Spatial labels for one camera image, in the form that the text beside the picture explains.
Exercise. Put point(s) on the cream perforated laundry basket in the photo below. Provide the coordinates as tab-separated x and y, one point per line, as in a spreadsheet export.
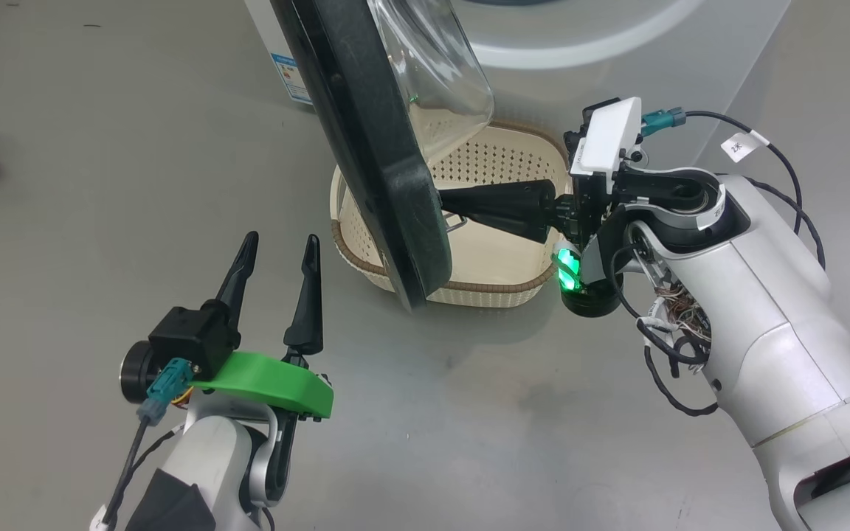
499	258

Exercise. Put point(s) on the blue white label sticker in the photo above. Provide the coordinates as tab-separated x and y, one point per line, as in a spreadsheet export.
291	77

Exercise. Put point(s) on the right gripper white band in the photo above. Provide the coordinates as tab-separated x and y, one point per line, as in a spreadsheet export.
602	140

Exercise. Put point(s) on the white front-load washing machine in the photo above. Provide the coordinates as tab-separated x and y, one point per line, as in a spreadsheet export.
617	44

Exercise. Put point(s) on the round washing machine door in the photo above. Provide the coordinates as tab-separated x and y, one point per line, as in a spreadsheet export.
366	147

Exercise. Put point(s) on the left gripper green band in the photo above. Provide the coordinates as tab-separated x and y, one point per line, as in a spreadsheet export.
270	380

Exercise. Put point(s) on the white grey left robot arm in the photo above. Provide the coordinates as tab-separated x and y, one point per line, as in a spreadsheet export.
204	457

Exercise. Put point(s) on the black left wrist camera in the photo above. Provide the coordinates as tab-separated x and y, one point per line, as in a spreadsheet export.
189	335

